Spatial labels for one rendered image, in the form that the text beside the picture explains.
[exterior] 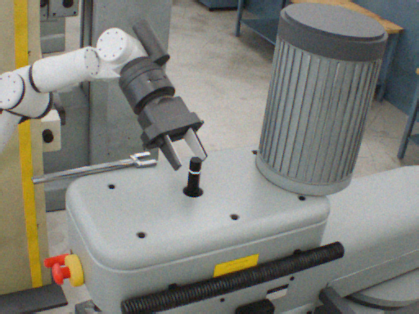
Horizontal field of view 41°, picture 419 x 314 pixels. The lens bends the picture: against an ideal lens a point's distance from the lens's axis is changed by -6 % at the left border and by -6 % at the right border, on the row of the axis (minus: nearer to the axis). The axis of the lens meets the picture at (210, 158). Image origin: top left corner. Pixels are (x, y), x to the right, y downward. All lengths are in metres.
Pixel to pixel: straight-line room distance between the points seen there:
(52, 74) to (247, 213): 0.48
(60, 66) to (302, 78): 0.48
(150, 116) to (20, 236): 2.27
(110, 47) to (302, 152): 0.40
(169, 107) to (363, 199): 0.55
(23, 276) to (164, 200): 2.46
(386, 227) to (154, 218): 0.57
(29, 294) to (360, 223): 2.50
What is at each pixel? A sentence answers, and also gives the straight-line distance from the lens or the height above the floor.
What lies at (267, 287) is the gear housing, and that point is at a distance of 1.16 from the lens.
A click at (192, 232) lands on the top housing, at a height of 1.89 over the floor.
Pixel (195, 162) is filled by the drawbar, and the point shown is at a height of 1.96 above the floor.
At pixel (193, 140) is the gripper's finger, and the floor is 1.97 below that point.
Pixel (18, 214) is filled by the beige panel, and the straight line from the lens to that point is 3.15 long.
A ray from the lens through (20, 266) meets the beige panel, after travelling 3.39.
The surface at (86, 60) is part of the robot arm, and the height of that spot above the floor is 2.05.
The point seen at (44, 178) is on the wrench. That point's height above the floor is 1.90.
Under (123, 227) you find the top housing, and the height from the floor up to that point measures 1.89.
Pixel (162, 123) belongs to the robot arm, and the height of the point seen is 2.01.
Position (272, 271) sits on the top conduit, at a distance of 1.06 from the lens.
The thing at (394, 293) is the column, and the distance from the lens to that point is 1.47.
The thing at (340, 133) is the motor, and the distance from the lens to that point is 1.06.
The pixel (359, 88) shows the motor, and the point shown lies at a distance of 1.03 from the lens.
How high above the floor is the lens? 2.50
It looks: 31 degrees down
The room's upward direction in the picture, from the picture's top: 7 degrees clockwise
